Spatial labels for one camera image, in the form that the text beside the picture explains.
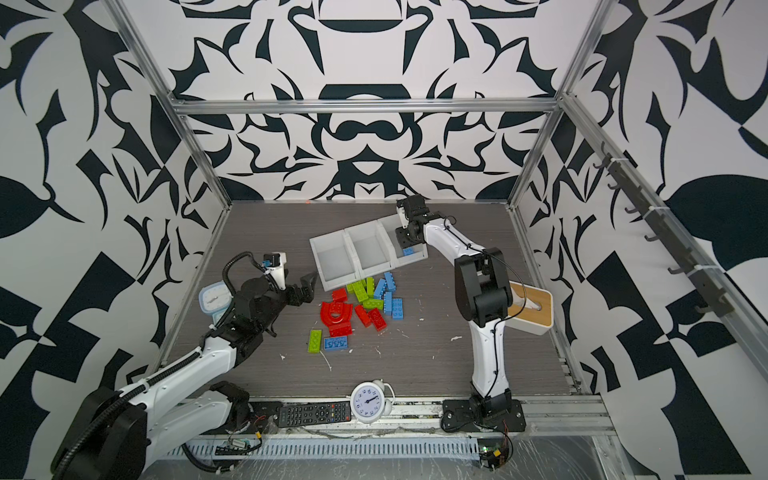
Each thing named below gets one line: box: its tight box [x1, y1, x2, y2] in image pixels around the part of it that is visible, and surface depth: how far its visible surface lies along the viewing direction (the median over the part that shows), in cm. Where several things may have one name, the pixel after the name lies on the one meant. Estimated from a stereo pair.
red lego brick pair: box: [355, 305, 388, 332], surface depth 91 cm
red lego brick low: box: [328, 322, 353, 337], surface depth 89 cm
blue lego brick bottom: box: [323, 336, 349, 351], surface depth 87 cm
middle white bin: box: [344, 219, 395, 280], surface depth 103 cm
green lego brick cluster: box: [346, 277, 384, 310], surface depth 95 cm
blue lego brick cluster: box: [374, 272, 404, 321], surface depth 95 cm
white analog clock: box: [350, 379, 396, 424], surface depth 76 cm
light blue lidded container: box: [198, 280, 233, 325], surface depth 93 cm
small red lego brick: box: [331, 288, 348, 303], surface depth 95 cm
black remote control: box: [277, 401, 352, 428], surface depth 76 cm
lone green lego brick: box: [307, 330, 323, 353], surface depth 88 cm
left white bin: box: [309, 229, 361, 292], surface depth 101 cm
